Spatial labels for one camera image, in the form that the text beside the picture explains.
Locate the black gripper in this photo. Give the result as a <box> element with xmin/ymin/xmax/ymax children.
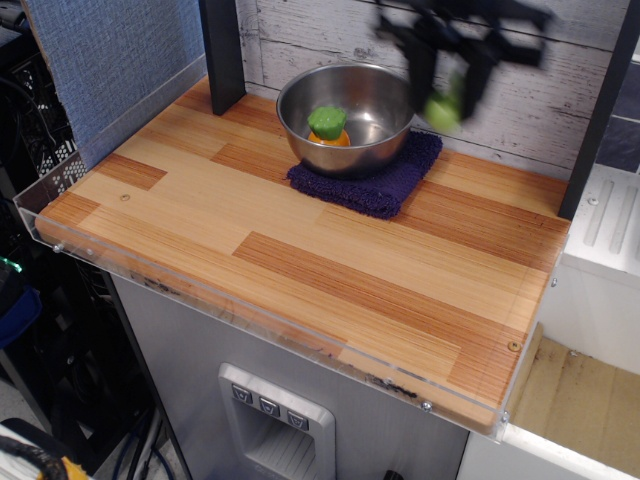
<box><xmin>374</xmin><ymin>1</ymin><xmax>554</xmax><ymax>120</ymax></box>

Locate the green handled grey spatula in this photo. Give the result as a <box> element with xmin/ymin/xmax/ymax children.
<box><xmin>423</xmin><ymin>72</ymin><xmax>464</xmax><ymax>133</ymax></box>

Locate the silver metal bowl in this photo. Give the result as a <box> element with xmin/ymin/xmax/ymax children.
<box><xmin>276</xmin><ymin>64</ymin><xmax>414</xmax><ymax>179</ymax></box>

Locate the toy carrot with green top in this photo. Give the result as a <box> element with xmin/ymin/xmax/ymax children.
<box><xmin>307</xmin><ymin>106</ymin><xmax>351</xmax><ymax>147</ymax></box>

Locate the purple folded cloth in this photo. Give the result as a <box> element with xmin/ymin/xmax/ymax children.
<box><xmin>287</xmin><ymin>131</ymin><xmax>443</xmax><ymax>220</ymax></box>

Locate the blue fabric board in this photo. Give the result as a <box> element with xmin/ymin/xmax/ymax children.
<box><xmin>23</xmin><ymin>0</ymin><xmax>206</xmax><ymax>169</ymax></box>

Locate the white toy sink unit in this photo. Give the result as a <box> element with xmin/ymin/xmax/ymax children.
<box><xmin>459</xmin><ymin>165</ymin><xmax>639</xmax><ymax>479</ymax></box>

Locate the silver toy fridge front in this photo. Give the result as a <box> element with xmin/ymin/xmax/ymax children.
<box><xmin>114</xmin><ymin>278</ymin><xmax>468</xmax><ymax>479</ymax></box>

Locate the grey dispenser panel with buttons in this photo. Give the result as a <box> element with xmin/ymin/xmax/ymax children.
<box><xmin>218</xmin><ymin>363</ymin><xmax>337</xmax><ymax>479</ymax></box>

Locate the black plastic crate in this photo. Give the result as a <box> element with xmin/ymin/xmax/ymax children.
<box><xmin>1</xmin><ymin>51</ymin><xmax>77</xmax><ymax>205</ymax></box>

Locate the clear acrylic table guard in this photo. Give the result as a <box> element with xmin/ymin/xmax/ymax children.
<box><xmin>15</xmin><ymin>148</ymin><xmax>568</xmax><ymax>437</ymax></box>

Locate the black vertical post right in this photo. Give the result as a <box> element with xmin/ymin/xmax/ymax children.
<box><xmin>557</xmin><ymin>0</ymin><xmax>639</xmax><ymax>220</ymax></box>

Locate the black vertical post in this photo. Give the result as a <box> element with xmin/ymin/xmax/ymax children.
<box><xmin>557</xmin><ymin>0</ymin><xmax>639</xmax><ymax>220</ymax></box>
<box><xmin>198</xmin><ymin>0</ymin><xmax>246</xmax><ymax>116</ymax></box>

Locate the black vertical post left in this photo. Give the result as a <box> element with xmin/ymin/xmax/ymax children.
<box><xmin>198</xmin><ymin>0</ymin><xmax>246</xmax><ymax>116</ymax></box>

